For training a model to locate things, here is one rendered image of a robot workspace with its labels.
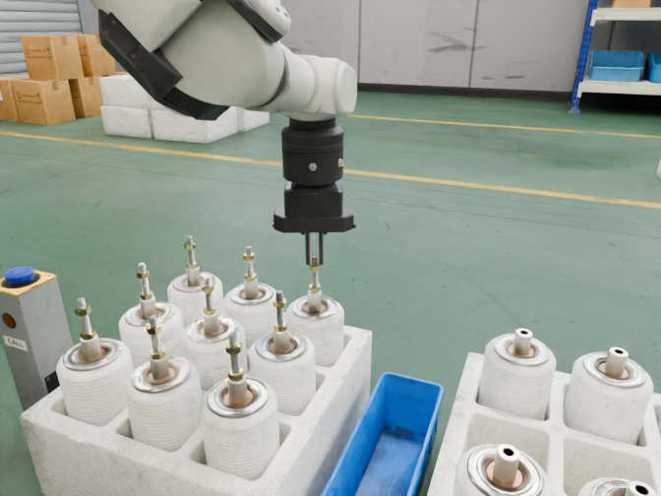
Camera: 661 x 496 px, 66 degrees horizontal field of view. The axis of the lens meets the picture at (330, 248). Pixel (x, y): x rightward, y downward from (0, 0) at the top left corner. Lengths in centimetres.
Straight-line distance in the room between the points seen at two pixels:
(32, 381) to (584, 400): 83
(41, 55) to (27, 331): 370
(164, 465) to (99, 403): 14
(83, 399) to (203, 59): 50
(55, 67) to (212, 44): 396
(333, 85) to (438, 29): 504
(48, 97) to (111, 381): 369
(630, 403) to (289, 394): 44
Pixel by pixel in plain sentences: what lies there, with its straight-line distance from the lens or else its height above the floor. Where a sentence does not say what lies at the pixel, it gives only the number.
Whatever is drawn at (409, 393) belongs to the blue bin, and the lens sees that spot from 93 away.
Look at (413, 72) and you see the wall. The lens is 573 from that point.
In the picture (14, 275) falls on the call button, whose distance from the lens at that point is 90.
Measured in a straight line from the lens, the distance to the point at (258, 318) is 86.
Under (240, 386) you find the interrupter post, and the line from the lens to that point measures 65.
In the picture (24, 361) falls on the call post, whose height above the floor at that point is 19.
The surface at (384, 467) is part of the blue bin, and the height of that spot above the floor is 0.
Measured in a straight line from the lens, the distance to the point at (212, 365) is 78.
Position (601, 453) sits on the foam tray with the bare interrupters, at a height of 17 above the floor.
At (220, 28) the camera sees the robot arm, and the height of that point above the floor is 67.
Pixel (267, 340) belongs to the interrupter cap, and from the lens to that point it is 76.
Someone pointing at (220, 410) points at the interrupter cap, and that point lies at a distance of 65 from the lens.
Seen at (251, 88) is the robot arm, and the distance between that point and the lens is 48.
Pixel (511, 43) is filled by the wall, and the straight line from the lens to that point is 556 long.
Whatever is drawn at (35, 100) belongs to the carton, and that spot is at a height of 17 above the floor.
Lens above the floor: 68
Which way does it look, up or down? 24 degrees down
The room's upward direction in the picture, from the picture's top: straight up
